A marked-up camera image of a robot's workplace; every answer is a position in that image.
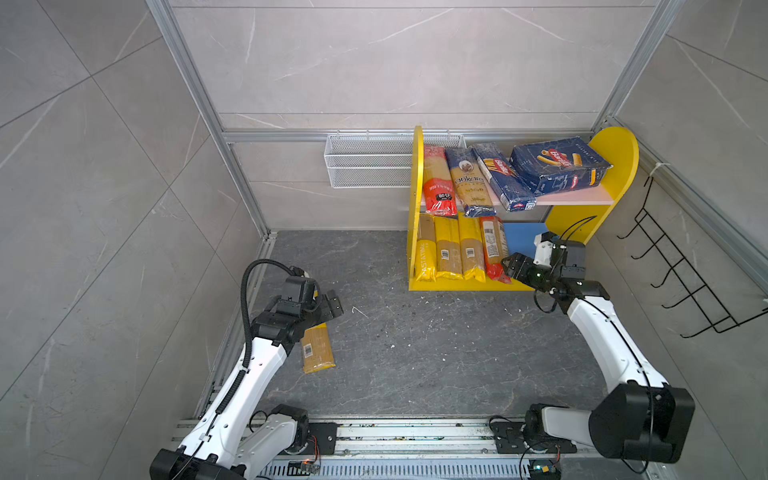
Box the red white spaghetti bag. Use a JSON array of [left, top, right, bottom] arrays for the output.
[[480, 217, 511, 284]]

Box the small tan pasta bag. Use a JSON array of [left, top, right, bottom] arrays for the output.
[[301, 323, 336, 374]]

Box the blue Barilla spaghetti bag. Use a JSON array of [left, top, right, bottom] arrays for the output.
[[471, 143, 536, 212]]

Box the blue yellow spaghetti bag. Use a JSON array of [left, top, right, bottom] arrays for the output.
[[445, 148, 496, 218]]

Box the yellow Pastatime spaghetti bag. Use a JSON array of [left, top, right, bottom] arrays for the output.
[[415, 214, 437, 282]]

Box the blue Barilla rigatoni box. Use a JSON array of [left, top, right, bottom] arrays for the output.
[[511, 137, 612, 197]]

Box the red yellow pasta bag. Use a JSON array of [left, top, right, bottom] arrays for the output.
[[422, 145, 457, 217]]

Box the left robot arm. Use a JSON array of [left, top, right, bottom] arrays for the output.
[[149, 258, 344, 479]]

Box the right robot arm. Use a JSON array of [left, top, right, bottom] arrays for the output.
[[501, 232, 695, 467]]

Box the yellow shelf unit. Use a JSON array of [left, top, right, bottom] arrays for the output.
[[406, 127, 639, 292]]

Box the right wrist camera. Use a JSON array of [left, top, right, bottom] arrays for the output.
[[533, 231, 557, 268]]

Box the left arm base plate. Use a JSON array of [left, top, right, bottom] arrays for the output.
[[280, 421, 340, 456]]

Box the white wire mesh basket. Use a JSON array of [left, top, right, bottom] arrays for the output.
[[323, 133, 469, 190]]

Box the aluminium mounting rail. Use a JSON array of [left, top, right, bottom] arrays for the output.
[[161, 418, 667, 480]]

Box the black wire hook rack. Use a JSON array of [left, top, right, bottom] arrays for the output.
[[616, 177, 767, 339]]

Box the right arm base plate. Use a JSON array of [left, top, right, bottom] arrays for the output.
[[488, 418, 578, 454]]

